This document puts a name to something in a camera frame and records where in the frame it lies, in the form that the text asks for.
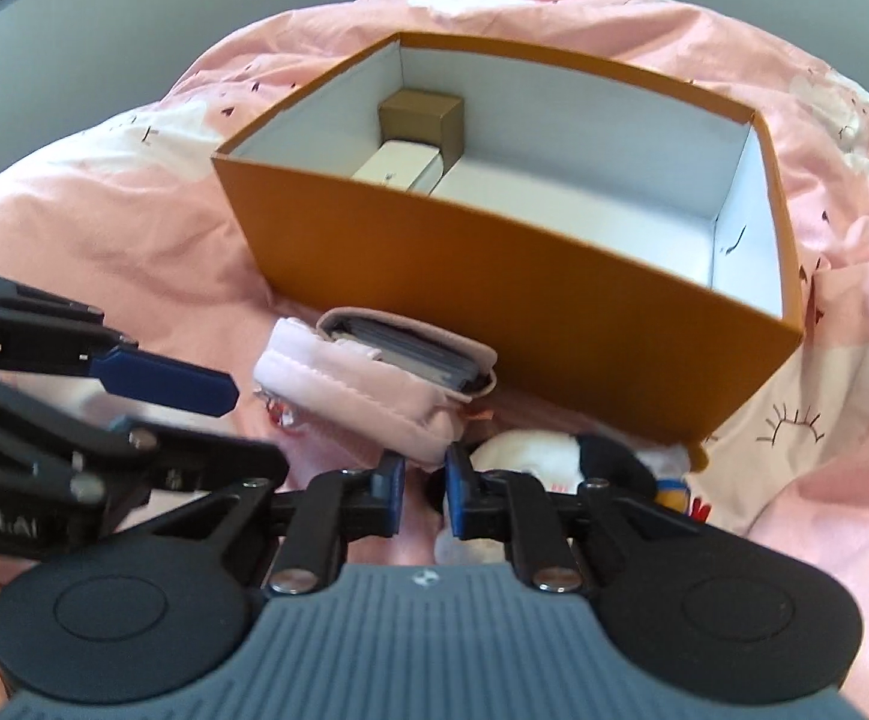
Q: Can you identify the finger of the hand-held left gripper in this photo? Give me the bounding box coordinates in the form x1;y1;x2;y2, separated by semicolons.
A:
0;262;241;419
0;358;290;512

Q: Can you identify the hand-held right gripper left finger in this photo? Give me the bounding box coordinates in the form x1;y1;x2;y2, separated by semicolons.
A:
127;454;409;595

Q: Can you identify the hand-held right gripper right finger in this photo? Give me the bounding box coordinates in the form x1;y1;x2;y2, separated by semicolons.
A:
444;444;706;593

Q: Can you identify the white plush dog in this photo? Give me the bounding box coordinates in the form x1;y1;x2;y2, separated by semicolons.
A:
434;431;657;567

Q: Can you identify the pink plush pouch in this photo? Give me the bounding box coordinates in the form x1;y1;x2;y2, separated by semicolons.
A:
253;317;466;466

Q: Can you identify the orange cardboard box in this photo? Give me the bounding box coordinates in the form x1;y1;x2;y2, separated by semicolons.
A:
211;31;807;473

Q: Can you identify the duck plush toy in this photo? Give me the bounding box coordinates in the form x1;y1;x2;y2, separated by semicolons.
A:
645;444;713;526

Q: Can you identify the long white box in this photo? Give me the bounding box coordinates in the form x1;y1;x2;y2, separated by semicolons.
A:
350;139;447;197

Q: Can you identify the small brown box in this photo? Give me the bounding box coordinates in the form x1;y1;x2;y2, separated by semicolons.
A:
378;88;466;166

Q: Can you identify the pink printed blanket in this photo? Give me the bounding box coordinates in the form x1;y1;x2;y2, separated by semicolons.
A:
0;0;869;720

